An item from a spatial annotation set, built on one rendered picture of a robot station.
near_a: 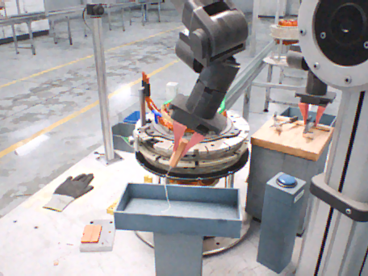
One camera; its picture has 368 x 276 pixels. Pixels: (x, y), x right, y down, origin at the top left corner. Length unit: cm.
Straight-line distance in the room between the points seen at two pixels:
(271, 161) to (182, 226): 41
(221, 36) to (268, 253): 61
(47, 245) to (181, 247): 48
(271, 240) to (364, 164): 44
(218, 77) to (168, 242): 35
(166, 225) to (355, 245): 33
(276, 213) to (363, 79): 50
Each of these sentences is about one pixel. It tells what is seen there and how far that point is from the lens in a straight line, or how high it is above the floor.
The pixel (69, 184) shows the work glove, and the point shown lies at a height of 80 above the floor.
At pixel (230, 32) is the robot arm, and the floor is 140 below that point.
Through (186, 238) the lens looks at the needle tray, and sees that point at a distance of 72.
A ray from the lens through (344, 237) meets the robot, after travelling 60.
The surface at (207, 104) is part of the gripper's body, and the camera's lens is 58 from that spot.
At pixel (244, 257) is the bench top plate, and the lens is 100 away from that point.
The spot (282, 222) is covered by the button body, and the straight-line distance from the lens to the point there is 87.
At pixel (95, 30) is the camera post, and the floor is 131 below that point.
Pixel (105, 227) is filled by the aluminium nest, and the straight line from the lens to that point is 108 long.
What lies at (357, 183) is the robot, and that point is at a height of 121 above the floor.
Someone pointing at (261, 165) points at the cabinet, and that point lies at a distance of 102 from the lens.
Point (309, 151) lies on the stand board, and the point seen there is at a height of 106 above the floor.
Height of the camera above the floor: 148
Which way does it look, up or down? 26 degrees down
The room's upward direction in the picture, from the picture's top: straight up
